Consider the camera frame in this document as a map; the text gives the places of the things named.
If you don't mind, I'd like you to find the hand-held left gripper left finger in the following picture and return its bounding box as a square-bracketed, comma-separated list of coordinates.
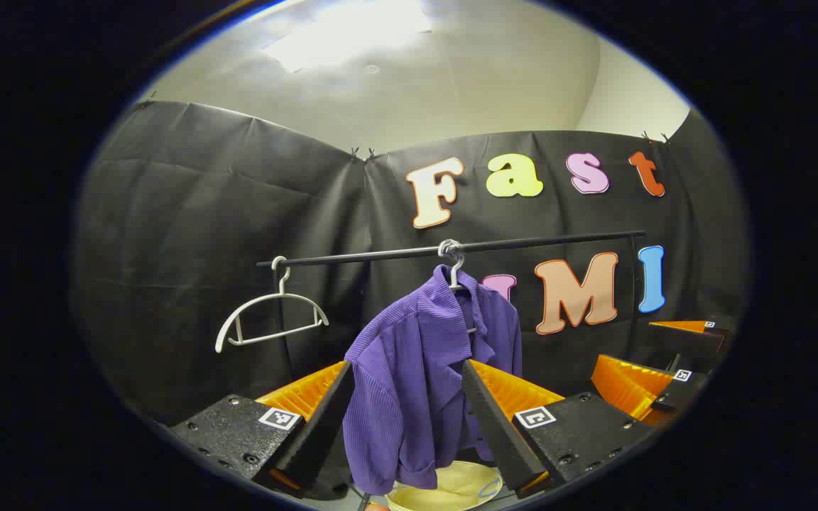
[168, 360, 356, 498]

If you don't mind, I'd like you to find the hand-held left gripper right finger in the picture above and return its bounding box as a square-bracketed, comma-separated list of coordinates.
[461, 358, 658, 499]

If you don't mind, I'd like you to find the purple ribbed shirt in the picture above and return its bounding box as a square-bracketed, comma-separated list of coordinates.
[343, 264, 523, 496]

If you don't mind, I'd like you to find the plain white clothes hanger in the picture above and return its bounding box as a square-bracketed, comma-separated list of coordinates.
[214, 255, 330, 354]

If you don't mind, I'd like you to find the white hanger with taped hook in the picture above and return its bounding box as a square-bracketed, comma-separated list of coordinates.
[437, 239, 479, 334]

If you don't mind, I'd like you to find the black clothes rack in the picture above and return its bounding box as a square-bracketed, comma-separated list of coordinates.
[256, 230, 648, 388]

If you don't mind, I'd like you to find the black backdrop cloth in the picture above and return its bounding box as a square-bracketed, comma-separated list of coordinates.
[72, 99, 747, 434]

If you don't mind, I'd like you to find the ceiling light panel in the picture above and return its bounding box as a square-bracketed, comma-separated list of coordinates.
[261, 0, 432, 74]

